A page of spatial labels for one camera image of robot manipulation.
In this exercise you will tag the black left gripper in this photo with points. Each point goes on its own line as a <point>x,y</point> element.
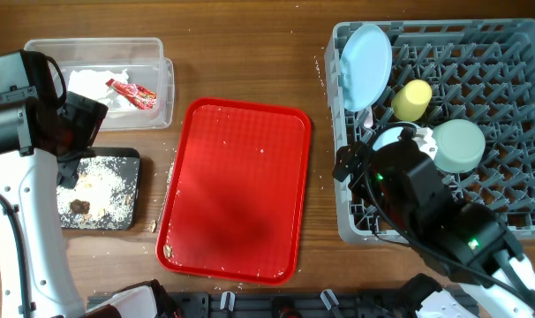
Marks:
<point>90,115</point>

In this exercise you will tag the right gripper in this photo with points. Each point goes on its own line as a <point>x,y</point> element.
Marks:
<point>353,160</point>

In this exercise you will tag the light green bowl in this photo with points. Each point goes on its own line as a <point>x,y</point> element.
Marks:
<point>461,145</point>

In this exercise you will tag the yellow plastic cup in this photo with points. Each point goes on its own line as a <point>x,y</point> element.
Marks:
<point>410,103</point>

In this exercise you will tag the food scraps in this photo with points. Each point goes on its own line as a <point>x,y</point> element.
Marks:
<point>95,194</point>

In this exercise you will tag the red snack wrapper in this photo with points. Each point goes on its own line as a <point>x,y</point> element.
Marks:
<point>139,96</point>

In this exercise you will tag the light blue dinner plate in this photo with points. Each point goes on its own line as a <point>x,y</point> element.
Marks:
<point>365,65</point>

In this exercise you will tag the white plastic spoon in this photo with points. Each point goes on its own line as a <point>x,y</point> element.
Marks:
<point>368,122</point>

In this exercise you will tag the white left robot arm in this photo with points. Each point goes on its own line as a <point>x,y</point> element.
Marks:
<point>44,132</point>

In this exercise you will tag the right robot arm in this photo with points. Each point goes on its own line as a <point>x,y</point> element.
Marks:
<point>464,241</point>

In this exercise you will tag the black waste tray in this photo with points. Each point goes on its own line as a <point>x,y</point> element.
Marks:
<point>117,194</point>

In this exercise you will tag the clear plastic waste bin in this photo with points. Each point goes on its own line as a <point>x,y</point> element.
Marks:
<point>143,60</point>

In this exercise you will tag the grey dishwasher rack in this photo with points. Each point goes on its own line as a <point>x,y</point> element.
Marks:
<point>483,71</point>

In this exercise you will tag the white tissue in bin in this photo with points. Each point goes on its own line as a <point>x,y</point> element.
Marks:
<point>92,84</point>

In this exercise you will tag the red plastic tray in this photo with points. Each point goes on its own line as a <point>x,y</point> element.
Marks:
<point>235,199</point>

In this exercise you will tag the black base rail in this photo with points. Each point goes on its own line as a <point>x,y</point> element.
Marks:
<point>365,303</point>

